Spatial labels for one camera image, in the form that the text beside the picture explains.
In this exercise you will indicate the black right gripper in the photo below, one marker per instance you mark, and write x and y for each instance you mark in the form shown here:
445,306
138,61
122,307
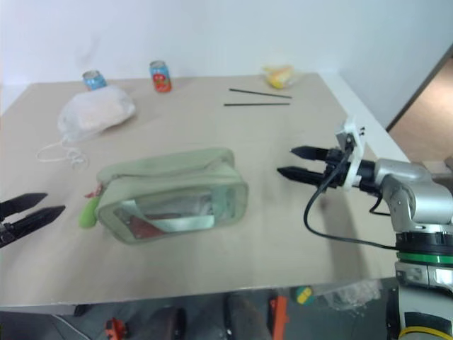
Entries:
334,168

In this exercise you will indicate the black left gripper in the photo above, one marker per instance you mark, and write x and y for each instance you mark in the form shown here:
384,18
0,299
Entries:
5,235

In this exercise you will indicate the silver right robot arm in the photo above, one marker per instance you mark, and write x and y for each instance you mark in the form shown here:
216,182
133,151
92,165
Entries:
414,191

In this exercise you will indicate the green transparent pouch bag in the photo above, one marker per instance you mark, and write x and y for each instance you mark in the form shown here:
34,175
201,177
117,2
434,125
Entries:
170,198

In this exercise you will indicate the green zipper pull charm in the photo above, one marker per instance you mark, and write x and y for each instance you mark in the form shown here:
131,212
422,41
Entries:
87,214

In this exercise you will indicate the black chopstick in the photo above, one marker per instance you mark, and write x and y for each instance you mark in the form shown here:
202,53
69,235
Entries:
260,93
256,104

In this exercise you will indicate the yellow snack in clear bag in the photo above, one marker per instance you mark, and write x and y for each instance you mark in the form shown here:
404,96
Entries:
279,76

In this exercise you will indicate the white plastic bag with contents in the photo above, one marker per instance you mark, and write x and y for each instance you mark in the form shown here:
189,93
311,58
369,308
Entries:
95,111

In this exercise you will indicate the green and yellow round object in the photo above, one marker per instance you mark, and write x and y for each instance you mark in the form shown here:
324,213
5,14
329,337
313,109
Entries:
301,295

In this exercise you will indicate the brown wooden door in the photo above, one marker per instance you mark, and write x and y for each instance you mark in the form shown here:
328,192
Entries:
428,117

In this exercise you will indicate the crumpled clear plastic bag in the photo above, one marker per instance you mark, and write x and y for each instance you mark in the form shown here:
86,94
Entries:
350,295

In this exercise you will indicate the red and black tool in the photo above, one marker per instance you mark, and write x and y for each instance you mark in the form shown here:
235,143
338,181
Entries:
117,329

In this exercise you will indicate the orange bar tool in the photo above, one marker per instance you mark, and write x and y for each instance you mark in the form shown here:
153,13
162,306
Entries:
279,315

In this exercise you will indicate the red and blue drink can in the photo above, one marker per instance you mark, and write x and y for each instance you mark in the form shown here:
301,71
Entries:
161,78

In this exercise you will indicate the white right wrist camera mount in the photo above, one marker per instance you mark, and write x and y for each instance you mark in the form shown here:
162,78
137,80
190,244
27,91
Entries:
355,141

